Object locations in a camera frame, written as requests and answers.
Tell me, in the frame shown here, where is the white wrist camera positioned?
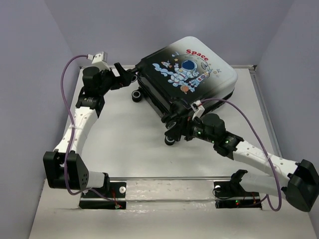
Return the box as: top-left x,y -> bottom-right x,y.
87,51 -> 110,71
191,100 -> 205,120

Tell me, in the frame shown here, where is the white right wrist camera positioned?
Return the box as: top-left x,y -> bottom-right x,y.
191,100 -> 205,120

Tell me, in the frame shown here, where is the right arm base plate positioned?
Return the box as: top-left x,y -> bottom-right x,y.
212,181 -> 262,209

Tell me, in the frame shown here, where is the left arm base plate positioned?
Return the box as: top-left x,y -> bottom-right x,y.
79,181 -> 127,210

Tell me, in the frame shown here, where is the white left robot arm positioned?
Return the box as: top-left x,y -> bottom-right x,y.
43,63 -> 135,197

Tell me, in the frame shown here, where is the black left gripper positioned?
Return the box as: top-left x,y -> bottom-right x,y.
98,63 -> 134,96

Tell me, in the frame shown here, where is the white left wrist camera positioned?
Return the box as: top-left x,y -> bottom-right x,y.
87,51 -> 110,71

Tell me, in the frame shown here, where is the black hard-shell suitcase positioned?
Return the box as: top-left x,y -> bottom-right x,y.
131,36 -> 239,146

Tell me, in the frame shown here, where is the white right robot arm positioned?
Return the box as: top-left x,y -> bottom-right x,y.
164,113 -> 319,212

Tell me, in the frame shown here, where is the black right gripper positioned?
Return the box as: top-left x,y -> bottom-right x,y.
164,115 -> 216,144

